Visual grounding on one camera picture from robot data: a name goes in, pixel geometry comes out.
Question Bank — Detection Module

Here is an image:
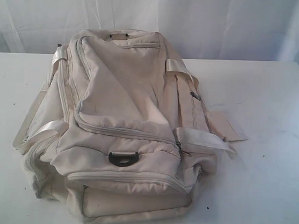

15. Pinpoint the cream fabric duffel bag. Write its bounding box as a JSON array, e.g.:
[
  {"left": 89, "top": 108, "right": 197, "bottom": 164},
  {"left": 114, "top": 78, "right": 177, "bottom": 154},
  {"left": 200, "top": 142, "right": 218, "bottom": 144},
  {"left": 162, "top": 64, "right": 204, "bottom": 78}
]
[{"left": 12, "top": 29, "right": 246, "bottom": 224}]

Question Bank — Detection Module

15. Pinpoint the white backdrop curtain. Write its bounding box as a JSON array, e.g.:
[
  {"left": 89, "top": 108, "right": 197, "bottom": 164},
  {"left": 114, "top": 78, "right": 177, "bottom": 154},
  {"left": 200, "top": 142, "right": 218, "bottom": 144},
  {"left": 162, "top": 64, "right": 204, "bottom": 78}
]
[{"left": 0, "top": 0, "right": 299, "bottom": 64}]

